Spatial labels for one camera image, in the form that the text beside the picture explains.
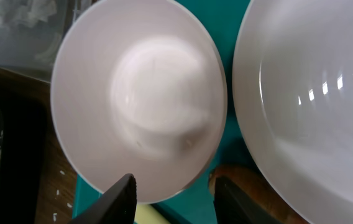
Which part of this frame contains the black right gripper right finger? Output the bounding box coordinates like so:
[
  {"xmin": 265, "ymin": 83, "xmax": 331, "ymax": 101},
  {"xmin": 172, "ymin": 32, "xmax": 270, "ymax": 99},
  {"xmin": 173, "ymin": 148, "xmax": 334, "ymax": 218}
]
[{"xmin": 213, "ymin": 176, "xmax": 280, "ymax": 224}]

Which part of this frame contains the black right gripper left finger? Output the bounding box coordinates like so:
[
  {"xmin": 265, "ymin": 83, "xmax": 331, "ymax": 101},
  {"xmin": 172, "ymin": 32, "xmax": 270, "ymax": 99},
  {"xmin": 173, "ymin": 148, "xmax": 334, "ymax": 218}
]
[{"xmin": 69, "ymin": 174, "xmax": 137, "ymax": 224}]

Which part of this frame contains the yellow plastic spoon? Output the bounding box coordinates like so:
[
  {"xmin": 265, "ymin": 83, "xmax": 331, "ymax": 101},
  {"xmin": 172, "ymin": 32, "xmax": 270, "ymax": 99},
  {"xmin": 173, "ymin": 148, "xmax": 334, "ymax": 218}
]
[{"xmin": 134, "ymin": 204, "xmax": 170, "ymax": 224}]

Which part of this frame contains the orange carrot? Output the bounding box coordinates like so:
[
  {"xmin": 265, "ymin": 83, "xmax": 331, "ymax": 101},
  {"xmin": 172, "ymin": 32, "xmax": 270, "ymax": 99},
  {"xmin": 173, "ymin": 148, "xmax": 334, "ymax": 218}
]
[{"xmin": 208, "ymin": 164, "xmax": 308, "ymax": 223}]

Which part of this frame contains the pink bowl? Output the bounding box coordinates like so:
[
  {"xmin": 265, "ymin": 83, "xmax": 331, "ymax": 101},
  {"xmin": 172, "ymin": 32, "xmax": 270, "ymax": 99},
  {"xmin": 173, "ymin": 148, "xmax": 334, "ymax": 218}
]
[{"xmin": 50, "ymin": 0, "xmax": 227, "ymax": 203}]

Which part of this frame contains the large white plate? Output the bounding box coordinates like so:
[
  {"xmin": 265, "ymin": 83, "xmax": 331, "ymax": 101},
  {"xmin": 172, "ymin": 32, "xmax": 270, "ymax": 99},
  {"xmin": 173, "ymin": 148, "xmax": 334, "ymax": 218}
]
[{"xmin": 232, "ymin": 0, "xmax": 353, "ymax": 223}]

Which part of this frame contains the white tissue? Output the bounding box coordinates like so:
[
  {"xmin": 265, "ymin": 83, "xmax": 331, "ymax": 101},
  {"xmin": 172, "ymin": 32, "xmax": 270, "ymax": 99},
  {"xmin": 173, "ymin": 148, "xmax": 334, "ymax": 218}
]
[{"xmin": 0, "ymin": 0, "xmax": 57, "ymax": 28}]

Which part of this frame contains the clear plastic waste bin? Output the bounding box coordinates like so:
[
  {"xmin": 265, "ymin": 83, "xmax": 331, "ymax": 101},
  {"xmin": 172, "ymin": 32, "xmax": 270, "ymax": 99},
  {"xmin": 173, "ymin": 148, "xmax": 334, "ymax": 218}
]
[{"xmin": 0, "ymin": 0, "xmax": 95, "ymax": 82}]

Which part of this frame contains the teal serving tray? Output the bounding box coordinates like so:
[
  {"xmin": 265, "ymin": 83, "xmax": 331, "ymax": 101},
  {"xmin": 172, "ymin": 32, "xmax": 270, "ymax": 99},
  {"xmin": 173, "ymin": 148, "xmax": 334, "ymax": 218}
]
[{"xmin": 72, "ymin": 0, "xmax": 258, "ymax": 224}]

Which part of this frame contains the black tray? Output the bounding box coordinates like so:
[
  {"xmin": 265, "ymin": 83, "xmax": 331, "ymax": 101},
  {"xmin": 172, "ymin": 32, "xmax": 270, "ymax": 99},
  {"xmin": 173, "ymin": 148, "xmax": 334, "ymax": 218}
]
[{"xmin": 0, "ymin": 93, "xmax": 47, "ymax": 223}]

